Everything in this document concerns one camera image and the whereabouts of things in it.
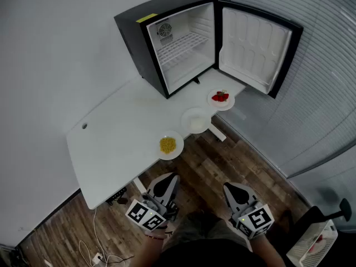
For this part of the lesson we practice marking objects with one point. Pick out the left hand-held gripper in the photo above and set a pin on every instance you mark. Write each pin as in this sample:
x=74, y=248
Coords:
x=144, y=214

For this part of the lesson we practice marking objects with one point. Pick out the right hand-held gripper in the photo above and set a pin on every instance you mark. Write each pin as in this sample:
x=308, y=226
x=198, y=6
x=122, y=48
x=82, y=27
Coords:
x=256, y=220

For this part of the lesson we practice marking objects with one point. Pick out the white plate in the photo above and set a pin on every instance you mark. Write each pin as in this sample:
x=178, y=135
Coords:
x=185, y=121
x=222, y=106
x=179, y=146

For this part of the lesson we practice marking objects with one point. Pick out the white tofu block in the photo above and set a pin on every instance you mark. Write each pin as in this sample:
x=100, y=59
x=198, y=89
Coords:
x=198, y=122

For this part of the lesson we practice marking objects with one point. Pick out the red strawberries food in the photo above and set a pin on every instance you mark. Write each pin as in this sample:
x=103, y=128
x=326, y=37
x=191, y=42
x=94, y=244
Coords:
x=219, y=96

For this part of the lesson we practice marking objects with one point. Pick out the black mini fridge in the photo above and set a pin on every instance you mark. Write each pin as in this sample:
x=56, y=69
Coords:
x=130, y=37

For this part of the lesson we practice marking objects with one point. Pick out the person's right forearm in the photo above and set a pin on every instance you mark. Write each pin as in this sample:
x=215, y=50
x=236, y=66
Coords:
x=267, y=254

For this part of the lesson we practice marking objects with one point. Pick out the person's left forearm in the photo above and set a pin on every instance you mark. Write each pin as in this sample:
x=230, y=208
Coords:
x=147, y=252

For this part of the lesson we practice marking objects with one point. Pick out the white wire grid rack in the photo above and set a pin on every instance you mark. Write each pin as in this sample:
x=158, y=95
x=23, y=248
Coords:
x=180, y=44

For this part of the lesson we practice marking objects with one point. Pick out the grey fan vent cover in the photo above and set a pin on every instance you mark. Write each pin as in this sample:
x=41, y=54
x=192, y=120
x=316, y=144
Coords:
x=165, y=29

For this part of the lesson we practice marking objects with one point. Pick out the white table leg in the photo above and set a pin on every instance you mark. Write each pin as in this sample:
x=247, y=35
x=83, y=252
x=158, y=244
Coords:
x=139, y=185
x=218, y=133

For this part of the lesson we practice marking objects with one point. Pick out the black wrist band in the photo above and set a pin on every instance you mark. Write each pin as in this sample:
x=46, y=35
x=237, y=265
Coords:
x=164, y=227

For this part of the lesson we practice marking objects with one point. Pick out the beige wrist watch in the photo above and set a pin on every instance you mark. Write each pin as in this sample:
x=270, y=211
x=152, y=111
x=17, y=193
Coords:
x=257, y=236

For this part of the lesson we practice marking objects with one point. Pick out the black desk control panel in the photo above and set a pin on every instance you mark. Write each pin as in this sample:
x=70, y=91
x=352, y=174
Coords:
x=116, y=196

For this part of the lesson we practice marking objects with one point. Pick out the person's black shirt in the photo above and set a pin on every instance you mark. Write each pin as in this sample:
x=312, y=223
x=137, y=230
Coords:
x=211, y=256

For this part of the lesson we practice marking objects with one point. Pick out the black office chair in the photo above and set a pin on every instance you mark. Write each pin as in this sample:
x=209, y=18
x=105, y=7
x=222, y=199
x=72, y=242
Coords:
x=308, y=218

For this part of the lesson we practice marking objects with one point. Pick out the white power socket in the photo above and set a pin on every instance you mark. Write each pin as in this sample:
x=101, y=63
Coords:
x=98, y=257

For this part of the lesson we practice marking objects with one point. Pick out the white perforated basket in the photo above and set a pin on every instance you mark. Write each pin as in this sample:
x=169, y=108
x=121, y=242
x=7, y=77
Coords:
x=320, y=250

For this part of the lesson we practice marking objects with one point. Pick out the white window blinds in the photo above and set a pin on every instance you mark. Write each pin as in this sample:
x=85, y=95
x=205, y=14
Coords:
x=320, y=65

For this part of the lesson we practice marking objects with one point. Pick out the yellow warning label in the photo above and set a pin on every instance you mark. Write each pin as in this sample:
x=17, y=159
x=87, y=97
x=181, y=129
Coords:
x=146, y=17

